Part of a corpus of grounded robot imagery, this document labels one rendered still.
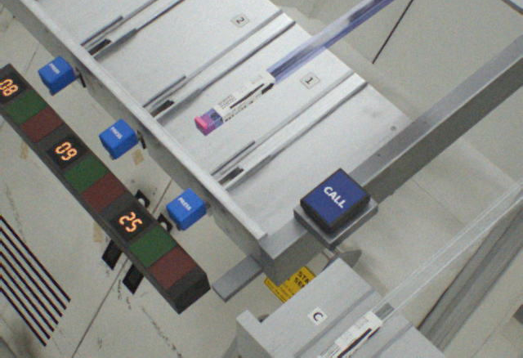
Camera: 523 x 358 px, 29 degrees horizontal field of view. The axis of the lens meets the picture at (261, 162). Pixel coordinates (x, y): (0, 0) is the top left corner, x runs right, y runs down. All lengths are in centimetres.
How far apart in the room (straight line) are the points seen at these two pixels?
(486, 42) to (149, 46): 197
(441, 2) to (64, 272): 175
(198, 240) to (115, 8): 40
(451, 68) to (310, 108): 201
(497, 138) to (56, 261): 165
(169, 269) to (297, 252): 12
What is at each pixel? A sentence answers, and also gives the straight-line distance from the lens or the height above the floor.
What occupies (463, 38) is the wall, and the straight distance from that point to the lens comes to 298.
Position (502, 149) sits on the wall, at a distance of 292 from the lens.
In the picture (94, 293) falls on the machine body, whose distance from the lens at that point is 153.
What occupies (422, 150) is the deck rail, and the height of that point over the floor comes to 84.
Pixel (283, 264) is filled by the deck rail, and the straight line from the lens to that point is 92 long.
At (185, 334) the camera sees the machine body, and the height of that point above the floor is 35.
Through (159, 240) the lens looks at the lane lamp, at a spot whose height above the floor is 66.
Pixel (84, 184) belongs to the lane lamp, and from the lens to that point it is 99.
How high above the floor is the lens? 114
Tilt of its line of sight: 24 degrees down
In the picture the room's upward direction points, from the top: 31 degrees clockwise
